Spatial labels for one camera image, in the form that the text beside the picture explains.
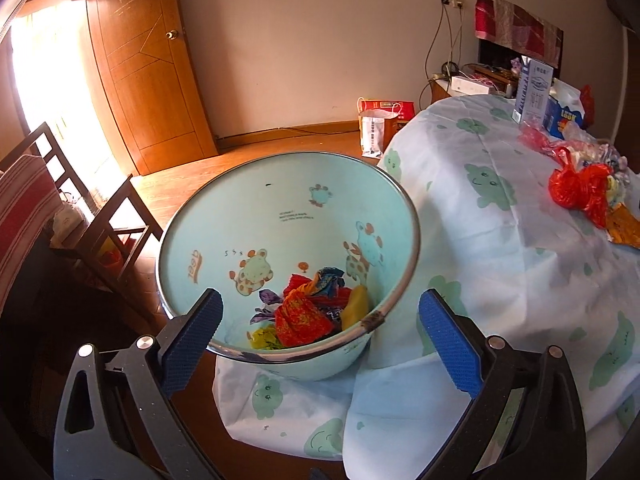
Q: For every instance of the light blue cartoon trash bin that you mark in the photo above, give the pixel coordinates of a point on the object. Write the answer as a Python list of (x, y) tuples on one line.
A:
[(247, 232)]

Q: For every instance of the blue white LOOK carton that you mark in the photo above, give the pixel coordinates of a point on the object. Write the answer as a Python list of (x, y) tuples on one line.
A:
[(564, 106)]

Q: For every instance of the red bag on cabinet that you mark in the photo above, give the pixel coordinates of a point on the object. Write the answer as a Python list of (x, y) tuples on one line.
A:
[(589, 106)]

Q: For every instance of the white long box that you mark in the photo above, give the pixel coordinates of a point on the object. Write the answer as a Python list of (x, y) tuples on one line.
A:
[(467, 86)]

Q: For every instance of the pink transparent plastic bag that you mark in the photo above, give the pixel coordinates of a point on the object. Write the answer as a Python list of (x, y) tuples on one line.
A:
[(539, 141)]

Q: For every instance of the tall white milk carton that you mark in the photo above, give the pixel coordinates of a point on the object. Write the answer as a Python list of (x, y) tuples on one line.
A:
[(533, 93)]

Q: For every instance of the clear crumpled plastic bag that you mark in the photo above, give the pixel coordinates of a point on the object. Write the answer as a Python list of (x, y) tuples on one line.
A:
[(587, 145)]

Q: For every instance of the blue snack wrapper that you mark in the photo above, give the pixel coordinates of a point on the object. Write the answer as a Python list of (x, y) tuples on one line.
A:
[(330, 284)]

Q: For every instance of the yellow sponge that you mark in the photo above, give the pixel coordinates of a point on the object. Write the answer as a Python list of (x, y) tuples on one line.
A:
[(357, 307)]

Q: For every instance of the red gold printed plastic bag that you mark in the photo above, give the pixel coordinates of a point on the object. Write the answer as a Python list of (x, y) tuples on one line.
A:
[(304, 317)]

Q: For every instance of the white green cloud bedsheet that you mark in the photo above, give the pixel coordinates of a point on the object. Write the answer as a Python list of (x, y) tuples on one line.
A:
[(498, 250)]

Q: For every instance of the red patterned cloth cover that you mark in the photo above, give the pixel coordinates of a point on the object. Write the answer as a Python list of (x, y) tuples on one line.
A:
[(510, 26)]

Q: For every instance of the white paper shopping bag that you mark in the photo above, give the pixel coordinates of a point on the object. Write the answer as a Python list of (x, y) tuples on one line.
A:
[(377, 128)]

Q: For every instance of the red gift box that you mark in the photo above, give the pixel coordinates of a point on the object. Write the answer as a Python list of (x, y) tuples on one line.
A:
[(404, 110)]

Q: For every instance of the orange yellow snack bag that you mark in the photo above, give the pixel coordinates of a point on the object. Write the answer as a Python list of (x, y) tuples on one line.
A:
[(622, 227)]

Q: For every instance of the black television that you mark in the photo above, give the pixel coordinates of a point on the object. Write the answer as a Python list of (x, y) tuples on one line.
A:
[(497, 60)]

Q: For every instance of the yellow white printed plastic bag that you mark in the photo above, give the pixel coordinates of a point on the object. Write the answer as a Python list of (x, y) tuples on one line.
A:
[(624, 189)]

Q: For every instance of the wall power outlet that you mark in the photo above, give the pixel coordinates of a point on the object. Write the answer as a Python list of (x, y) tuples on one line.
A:
[(458, 4)]

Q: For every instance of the wooden door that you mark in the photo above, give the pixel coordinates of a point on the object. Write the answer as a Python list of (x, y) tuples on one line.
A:
[(146, 72)]

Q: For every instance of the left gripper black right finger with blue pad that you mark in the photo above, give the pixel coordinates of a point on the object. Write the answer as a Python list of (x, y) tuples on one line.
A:
[(524, 420)]

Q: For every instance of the plaid checkered cloth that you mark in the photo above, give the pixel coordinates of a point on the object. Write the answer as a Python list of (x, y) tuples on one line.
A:
[(606, 161)]

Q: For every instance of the red striped blanket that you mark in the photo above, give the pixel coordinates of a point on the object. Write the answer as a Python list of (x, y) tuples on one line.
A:
[(29, 199)]

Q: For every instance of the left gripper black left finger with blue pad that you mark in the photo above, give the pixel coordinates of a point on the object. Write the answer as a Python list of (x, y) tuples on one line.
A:
[(116, 419)]

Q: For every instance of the dark wooden chair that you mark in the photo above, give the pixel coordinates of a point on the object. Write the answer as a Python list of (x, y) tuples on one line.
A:
[(109, 253)]

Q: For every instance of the red crumpled plastic bag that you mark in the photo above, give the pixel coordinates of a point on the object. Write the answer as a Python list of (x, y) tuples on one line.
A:
[(583, 190)]

